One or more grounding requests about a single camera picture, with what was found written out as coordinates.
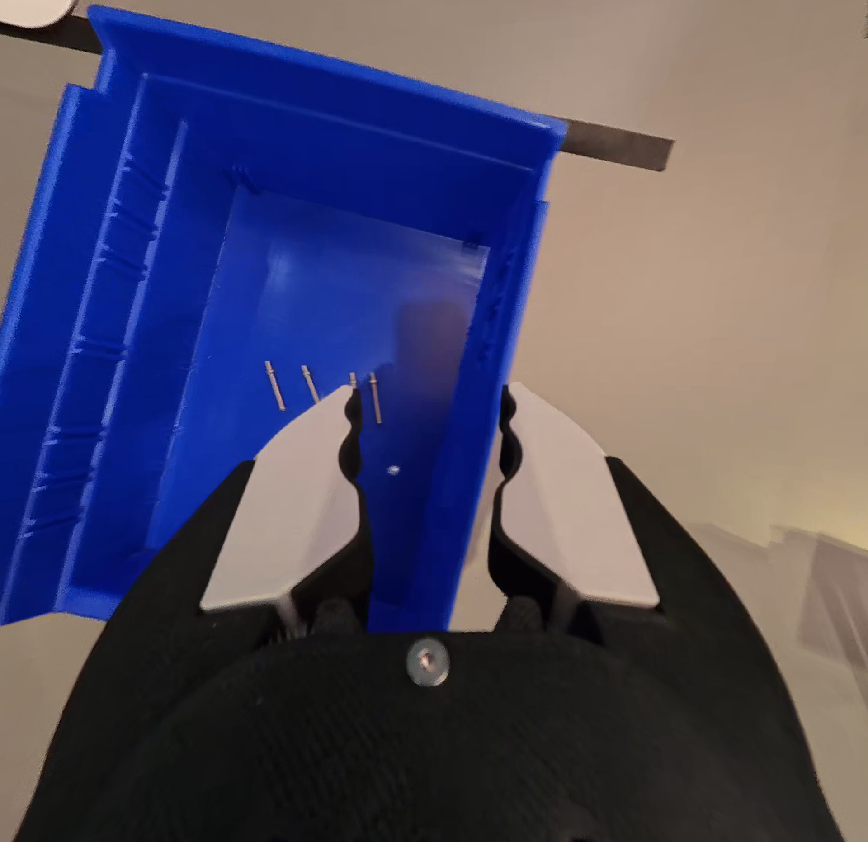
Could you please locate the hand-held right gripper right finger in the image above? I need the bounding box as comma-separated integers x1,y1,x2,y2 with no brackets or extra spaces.
488,381,662,629

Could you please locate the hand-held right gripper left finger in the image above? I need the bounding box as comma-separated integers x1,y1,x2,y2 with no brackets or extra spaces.
198,384,373,643

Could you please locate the blue plastic bin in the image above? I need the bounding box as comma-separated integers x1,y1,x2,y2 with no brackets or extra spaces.
0,4,569,633

